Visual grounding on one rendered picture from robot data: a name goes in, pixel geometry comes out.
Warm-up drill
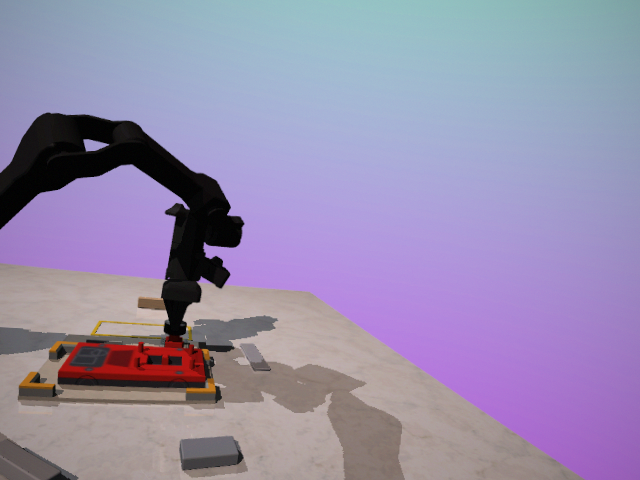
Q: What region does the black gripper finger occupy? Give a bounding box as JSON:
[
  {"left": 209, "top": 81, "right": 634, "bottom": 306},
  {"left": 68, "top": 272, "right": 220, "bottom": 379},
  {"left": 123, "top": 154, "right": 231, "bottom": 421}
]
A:
[{"left": 163, "top": 299, "right": 193, "bottom": 331}]

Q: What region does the black wheel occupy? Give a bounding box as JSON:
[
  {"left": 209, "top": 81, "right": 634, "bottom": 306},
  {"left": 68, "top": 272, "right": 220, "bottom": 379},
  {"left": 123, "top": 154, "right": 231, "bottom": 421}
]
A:
[{"left": 164, "top": 319, "right": 187, "bottom": 336}]

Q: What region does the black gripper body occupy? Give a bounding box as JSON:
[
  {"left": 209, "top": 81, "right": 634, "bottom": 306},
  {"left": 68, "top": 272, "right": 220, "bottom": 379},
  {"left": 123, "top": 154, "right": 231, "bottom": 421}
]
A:
[{"left": 161, "top": 241, "right": 204, "bottom": 303}]

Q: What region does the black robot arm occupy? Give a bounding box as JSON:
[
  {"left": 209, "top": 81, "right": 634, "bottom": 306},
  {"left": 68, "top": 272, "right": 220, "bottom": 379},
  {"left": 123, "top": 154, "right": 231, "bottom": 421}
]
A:
[{"left": 0, "top": 112, "right": 245, "bottom": 288}]

